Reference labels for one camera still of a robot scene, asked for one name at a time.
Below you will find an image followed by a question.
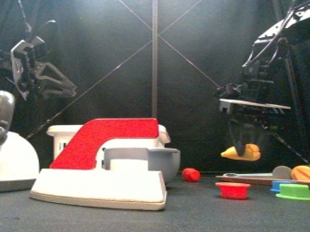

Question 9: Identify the orange toy screw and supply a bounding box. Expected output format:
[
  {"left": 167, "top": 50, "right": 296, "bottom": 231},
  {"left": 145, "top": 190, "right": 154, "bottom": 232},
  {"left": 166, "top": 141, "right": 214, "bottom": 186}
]
[{"left": 290, "top": 164, "right": 310, "bottom": 182}]

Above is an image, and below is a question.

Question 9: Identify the red toy nut cap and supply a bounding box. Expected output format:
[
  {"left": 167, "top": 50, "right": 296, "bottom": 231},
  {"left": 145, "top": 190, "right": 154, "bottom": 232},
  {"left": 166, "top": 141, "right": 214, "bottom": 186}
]
[{"left": 214, "top": 181, "right": 253, "bottom": 200}]

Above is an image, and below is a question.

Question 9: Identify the white toy kettle grey handle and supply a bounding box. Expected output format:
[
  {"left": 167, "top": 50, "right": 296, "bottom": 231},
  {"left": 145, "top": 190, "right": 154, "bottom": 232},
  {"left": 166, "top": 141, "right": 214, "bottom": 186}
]
[{"left": 0, "top": 90, "right": 42, "bottom": 193}]

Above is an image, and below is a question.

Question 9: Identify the wooden toy board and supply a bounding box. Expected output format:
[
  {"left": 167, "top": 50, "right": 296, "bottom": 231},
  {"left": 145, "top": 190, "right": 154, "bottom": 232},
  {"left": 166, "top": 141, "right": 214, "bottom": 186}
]
[{"left": 214, "top": 175, "right": 310, "bottom": 187}]

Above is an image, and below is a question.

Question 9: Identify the thin diagonal brace wire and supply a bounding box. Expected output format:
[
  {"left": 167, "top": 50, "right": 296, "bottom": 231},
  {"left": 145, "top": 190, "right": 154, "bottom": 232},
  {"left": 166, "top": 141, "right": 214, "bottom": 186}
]
[
  {"left": 118, "top": 0, "right": 224, "bottom": 89},
  {"left": 24, "top": 0, "right": 203, "bottom": 140}
]

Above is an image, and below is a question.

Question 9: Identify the white and red toy mixer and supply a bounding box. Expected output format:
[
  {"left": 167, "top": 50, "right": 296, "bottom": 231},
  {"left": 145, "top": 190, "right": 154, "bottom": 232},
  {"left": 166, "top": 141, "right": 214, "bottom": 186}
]
[{"left": 30, "top": 117, "right": 169, "bottom": 212}]

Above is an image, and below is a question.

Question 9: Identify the blue toy bolt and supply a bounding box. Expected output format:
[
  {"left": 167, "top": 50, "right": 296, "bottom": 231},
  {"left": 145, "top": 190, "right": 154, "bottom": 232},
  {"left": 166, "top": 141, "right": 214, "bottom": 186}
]
[{"left": 269, "top": 179, "right": 300, "bottom": 194}]

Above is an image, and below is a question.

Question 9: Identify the grey toy disc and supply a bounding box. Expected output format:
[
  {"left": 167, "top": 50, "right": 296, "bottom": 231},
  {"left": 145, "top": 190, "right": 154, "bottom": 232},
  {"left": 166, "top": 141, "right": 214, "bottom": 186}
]
[{"left": 272, "top": 165, "right": 293, "bottom": 180}]

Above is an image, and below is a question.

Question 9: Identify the white plastic basket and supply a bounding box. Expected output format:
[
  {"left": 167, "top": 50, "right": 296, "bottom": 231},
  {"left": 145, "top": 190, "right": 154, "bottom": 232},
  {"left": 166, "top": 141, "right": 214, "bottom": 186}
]
[{"left": 46, "top": 123, "right": 173, "bottom": 161}]

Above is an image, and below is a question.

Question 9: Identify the yellow toy banana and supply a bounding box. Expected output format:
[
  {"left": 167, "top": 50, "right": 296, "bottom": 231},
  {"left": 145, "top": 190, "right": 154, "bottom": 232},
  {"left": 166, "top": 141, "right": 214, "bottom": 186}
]
[{"left": 219, "top": 142, "right": 264, "bottom": 162}]

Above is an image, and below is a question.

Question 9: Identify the grey metal frame pole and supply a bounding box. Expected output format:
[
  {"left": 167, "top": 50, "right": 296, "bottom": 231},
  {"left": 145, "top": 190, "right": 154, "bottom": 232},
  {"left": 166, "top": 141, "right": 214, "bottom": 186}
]
[{"left": 150, "top": 0, "right": 161, "bottom": 120}]

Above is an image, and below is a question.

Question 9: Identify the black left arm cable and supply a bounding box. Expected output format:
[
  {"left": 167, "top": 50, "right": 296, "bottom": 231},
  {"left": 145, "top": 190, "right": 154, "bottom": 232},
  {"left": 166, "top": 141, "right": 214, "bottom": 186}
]
[{"left": 16, "top": 0, "right": 59, "bottom": 42}]

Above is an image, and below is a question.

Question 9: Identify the silver toy wrench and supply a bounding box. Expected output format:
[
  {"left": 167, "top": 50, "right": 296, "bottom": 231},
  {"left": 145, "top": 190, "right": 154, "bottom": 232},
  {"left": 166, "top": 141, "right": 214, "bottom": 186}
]
[{"left": 222, "top": 171, "right": 277, "bottom": 179}]

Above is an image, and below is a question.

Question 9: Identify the grey toy mixing bowl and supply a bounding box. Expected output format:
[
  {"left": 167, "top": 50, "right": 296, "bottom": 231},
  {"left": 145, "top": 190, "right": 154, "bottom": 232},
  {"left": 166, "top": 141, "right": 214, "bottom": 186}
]
[{"left": 103, "top": 147, "right": 182, "bottom": 184}]

